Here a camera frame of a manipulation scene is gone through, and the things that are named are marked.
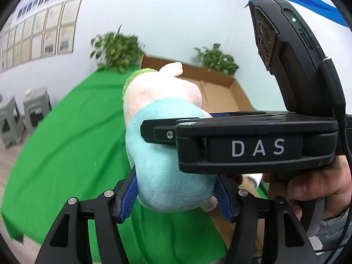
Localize pink and blue plush toy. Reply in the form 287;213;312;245
122;62;218;213

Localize person's right hand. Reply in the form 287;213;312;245
263;156;351;219

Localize right potted plant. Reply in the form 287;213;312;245
194;43;239;77

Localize potted plant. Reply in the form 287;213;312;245
194;43;239;77
90;25;144;72

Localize green table cloth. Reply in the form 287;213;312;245
1;71;226;263

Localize left potted plant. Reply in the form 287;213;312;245
90;25;144;72

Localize grey plastic stool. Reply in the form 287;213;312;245
1;96;24;150
23;87;52;135

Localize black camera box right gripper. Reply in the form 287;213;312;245
248;0;333;117

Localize framed certificates on wall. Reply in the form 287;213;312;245
1;0;82;73

